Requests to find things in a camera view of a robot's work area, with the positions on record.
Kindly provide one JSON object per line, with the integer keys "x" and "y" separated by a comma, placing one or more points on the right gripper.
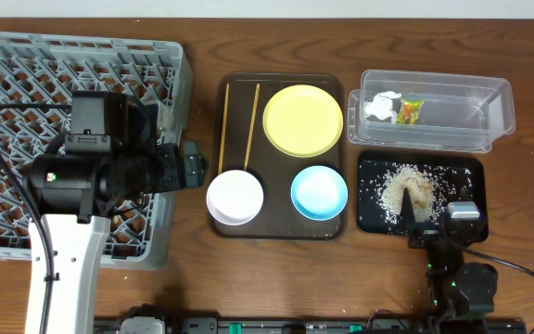
{"x": 429, "y": 236}

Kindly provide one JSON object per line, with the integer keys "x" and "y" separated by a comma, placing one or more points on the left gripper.
{"x": 191, "y": 165}

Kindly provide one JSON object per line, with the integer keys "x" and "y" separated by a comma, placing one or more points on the pile of rice scraps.
{"x": 431, "y": 188}

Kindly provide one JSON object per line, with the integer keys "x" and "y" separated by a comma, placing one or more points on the white round bowl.
{"x": 234, "y": 197}

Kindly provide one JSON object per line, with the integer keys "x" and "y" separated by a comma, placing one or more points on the wooden chopstick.
{"x": 224, "y": 125}
{"x": 251, "y": 125}

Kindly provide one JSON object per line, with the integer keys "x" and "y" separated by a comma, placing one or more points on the green snack wrapper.
{"x": 409, "y": 111}

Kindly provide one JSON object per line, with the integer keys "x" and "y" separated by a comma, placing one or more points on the white tissue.
{"x": 381, "y": 106}

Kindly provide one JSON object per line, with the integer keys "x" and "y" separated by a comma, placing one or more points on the light blue bowl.
{"x": 319, "y": 193}

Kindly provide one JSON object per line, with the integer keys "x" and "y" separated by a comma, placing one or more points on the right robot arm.
{"x": 463, "y": 292}

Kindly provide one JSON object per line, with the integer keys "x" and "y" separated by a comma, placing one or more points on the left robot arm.
{"x": 111, "y": 153}

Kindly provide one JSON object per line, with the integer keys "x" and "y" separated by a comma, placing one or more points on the black rectangular tray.
{"x": 367, "y": 222}

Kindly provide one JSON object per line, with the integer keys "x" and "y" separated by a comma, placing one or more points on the dark brown serving tray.
{"x": 278, "y": 218}

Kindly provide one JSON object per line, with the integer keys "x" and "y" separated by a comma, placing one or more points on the clear plastic bin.
{"x": 461, "y": 112}

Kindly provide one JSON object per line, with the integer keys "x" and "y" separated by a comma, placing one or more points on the yellow round plate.
{"x": 302, "y": 121}

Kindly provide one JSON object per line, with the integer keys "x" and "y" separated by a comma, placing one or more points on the grey plastic dish rack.
{"x": 38, "y": 75}

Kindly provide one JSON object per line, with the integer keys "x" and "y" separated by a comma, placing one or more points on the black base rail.
{"x": 154, "y": 319}

